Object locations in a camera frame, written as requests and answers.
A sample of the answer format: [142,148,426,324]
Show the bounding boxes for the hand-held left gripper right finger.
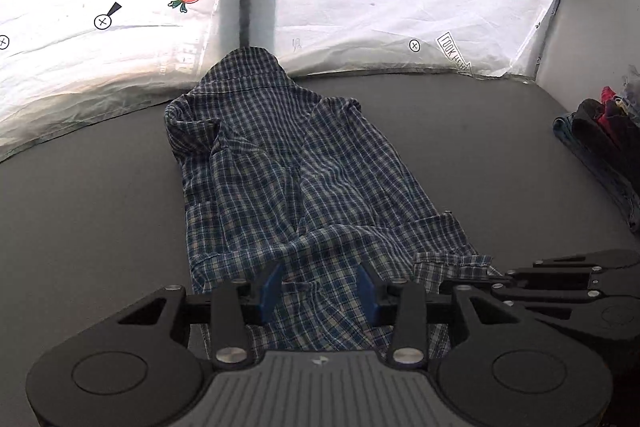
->
[356,261,519,365]

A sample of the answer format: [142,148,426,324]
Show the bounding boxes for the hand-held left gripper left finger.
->
[116,262,284,368]

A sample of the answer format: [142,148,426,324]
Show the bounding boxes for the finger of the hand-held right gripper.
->
[505,249,640,290]
[440,277,606,308]

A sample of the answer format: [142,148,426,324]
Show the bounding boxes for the blue plaid shirt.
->
[164,48,503,353]

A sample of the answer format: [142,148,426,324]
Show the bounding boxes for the blue denim garment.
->
[552,114,640,233]

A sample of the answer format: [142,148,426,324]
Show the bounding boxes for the red garment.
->
[600,87,627,128]

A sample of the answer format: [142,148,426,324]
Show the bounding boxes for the grey garment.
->
[617,67,640,108]

